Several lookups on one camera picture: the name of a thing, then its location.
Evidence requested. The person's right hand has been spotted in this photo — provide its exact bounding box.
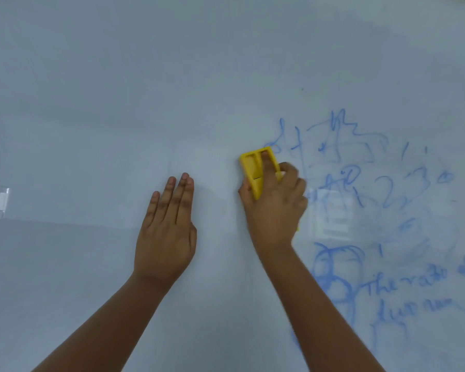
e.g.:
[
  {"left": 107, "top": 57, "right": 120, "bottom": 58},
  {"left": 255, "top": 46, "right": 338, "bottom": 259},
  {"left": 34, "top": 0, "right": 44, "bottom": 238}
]
[{"left": 238, "top": 150, "right": 309, "bottom": 257}]

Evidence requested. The person's left hand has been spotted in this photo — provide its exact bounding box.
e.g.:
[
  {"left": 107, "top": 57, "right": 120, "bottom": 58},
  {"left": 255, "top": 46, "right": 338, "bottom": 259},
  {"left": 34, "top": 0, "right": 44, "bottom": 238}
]
[{"left": 133, "top": 173, "right": 198, "bottom": 293}]

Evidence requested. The yellow whiteboard eraser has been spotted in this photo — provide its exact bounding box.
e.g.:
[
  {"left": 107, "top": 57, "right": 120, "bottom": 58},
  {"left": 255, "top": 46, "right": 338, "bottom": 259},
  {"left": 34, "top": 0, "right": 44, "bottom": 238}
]
[{"left": 239, "top": 146, "right": 300, "bottom": 232}]

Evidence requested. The person's left forearm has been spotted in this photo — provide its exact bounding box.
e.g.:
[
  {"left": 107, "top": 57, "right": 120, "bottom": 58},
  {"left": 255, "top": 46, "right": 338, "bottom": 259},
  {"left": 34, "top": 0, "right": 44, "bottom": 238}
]
[{"left": 31, "top": 272, "right": 172, "bottom": 372}]

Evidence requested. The person's right forearm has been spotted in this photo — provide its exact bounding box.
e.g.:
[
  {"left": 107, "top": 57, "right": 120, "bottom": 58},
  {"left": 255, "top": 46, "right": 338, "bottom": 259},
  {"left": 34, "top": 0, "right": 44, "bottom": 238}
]
[{"left": 258, "top": 245, "right": 386, "bottom": 372}]

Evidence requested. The whiteboard with blue scribbles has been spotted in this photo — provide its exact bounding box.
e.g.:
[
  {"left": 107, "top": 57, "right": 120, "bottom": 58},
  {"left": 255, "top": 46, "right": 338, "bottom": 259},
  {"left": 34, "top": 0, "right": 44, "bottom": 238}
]
[{"left": 0, "top": 0, "right": 465, "bottom": 372}]

